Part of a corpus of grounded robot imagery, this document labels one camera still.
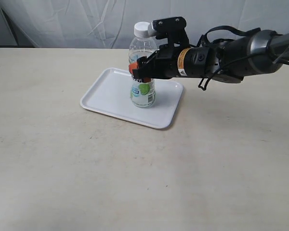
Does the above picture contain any white backdrop cloth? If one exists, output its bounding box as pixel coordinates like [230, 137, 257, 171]
[0, 0, 289, 50]

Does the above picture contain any clear plastic bottle white cap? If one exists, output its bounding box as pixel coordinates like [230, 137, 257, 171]
[129, 22, 157, 108]

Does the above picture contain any black cable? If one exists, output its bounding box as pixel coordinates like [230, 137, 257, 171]
[197, 26, 289, 92]

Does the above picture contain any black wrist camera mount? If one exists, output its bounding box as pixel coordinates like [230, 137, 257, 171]
[147, 16, 189, 47]

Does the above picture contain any white rectangular plastic tray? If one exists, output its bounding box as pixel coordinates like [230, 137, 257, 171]
[80, 68, 184, 129]

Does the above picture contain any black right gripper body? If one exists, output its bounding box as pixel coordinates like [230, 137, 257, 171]
[131, 47, 191, 82]

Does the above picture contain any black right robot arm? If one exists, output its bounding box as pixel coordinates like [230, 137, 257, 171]
[129, 26, 289, 90]

